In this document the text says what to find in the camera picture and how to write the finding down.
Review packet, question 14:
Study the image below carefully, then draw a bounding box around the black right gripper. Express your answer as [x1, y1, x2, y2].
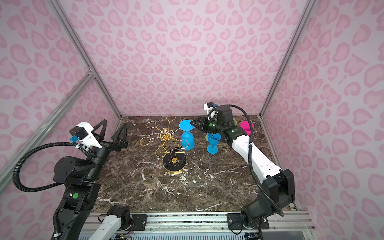
[190, 116, 225, 134]

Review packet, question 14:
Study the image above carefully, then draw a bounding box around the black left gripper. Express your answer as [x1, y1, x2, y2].
[85, 120, 128, 183]

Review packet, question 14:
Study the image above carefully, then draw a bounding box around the blue wine glass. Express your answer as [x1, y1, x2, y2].
[179, 120, 195, 150]
[207, 134, 221, 155]

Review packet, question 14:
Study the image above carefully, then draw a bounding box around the blue wine glass front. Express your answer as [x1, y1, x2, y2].
[207, 134, 221, 155]

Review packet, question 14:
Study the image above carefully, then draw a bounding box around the pink wine glass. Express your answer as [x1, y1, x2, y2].
[240, 121, 255, 136]

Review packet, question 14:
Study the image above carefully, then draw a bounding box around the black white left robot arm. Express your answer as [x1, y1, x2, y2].
[52, 120, 128, 240]

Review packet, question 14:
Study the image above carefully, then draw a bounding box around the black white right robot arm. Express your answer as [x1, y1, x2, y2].
[191, 102, 296, 230]

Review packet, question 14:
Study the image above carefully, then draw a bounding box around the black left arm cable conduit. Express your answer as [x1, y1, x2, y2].
[11, 142, 91, 240]

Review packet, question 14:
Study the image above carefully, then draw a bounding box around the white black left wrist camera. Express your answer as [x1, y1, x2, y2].
[69, 122, 102, 149]

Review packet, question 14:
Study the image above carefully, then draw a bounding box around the gold wire wine glass rack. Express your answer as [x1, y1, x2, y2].
[139, 115, 190, 175]

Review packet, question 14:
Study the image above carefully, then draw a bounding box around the aluminium frame rail left wall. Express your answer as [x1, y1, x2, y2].
[1, 71, 95, 193]

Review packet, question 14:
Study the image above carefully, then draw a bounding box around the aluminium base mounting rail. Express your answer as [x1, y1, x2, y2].
[79, 211, 316, 240]

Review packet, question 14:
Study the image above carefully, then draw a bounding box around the aluminium frame corner post left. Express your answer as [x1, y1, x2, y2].
[47, 0, 123, 120]

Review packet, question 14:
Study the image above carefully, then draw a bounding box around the aluminium frame corner post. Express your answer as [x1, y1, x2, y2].
[47, 0, 123, 120]
[259, 0, 319, 119]

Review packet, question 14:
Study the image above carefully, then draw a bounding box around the aluminium frame corner post right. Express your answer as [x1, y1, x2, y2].
[259, 0, 319, 119]

